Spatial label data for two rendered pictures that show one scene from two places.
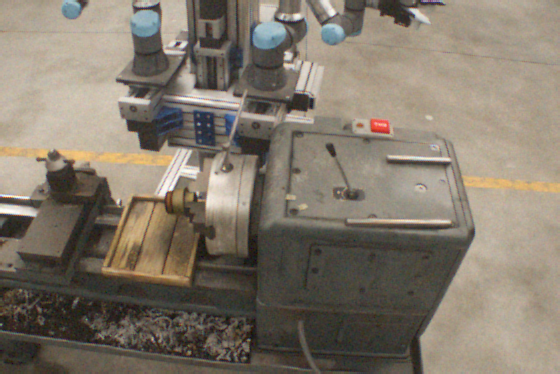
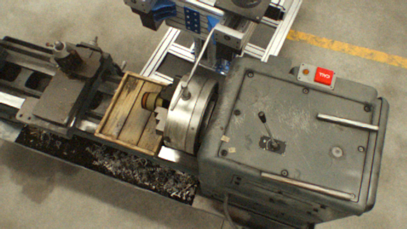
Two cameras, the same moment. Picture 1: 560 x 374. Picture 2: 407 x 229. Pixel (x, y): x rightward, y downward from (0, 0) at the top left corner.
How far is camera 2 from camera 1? 0.58 m
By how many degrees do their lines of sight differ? 25
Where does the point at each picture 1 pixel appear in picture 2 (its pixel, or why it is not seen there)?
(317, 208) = (243, 153)
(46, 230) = (55, 98)
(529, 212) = not seen: outside the picture
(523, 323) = not seen: outside the picture
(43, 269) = (51, 128)
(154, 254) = (135, 126)
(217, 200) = (174, 122)
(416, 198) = (329, 162)
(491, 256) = not seen: outside the picture
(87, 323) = (89, 151)
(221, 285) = (177, 160)
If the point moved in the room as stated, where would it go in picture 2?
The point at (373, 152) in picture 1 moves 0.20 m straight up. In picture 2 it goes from (307, 104) to (326, 76)
